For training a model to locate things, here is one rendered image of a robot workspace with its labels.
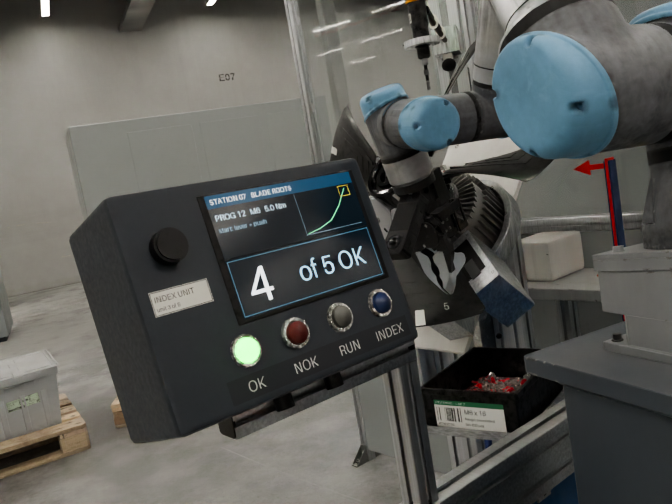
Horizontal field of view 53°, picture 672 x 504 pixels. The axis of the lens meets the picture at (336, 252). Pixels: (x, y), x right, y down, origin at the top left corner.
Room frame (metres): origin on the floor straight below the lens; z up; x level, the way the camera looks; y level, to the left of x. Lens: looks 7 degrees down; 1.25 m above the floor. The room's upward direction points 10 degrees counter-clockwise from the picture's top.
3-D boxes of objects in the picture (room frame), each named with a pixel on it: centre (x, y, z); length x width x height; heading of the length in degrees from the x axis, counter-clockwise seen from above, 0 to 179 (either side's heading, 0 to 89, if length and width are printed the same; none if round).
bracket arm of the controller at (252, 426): (0.66, 0.03, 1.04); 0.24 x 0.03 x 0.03; 129
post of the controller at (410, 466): (0.72, -0.05, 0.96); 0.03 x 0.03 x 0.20; 39
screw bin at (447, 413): (1.08, -0.22, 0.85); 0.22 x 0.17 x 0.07; 143
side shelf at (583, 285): (1.77, -0.59, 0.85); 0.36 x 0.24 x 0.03; 39
